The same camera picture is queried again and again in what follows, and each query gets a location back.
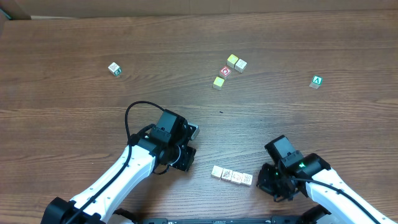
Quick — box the green letter block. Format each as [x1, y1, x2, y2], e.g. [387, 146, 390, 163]
[309, 75, 323, 89]

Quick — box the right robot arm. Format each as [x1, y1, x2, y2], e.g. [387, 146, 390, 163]
[256, 135, 393, 223]

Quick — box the white block beside yellow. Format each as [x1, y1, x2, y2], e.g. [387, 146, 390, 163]
[234, 58, 247, 73]

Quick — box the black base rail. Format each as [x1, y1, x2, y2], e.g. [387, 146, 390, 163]
[105, 204, 336, 224]

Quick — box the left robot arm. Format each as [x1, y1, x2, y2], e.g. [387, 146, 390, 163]
[42, 110, 199, 224]

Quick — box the white wooden number block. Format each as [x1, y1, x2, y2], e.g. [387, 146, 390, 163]
[241, 173, 253, 186]

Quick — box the white block green edge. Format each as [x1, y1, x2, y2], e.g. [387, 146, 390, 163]
[231, 171, 243, 184]

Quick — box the yellow block top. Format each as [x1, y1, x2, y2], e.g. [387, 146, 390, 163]
[226, 54, 239, 68]

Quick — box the yellow block middle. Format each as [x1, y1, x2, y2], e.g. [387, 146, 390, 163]
[213, 77, 224, 90]

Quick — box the white block green side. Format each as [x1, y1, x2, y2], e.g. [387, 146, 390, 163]
[108, 62, 122, 77]

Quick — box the yellow wooden block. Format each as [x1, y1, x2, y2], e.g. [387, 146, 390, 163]
[211, 166, 223, 179]

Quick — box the white block red side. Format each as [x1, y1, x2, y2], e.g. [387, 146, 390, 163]
[221, 168, 233, 181]

